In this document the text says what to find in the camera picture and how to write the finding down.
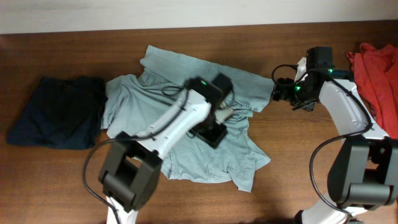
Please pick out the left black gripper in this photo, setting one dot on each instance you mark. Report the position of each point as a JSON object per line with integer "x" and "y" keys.
{"x": 214, "y": 135}

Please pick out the folded dark navy garment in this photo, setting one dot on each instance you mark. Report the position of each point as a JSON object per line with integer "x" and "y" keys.
{"x": 61, "y": 114}

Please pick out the red garment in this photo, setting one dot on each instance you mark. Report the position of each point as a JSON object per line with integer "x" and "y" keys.
{"x": 375, "y": 73}

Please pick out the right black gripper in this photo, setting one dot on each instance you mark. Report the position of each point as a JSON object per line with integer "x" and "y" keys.
{"x": 282, "y": 91}

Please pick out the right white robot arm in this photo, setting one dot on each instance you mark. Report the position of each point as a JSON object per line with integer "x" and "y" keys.
{"x": 363, "y": 176}

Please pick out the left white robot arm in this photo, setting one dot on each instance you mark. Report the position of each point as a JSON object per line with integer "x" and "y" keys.
{"x": 132, "y": 166}

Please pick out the light blue t-shirt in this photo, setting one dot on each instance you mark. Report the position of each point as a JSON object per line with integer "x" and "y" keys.
{"x": 136, "y": 102}

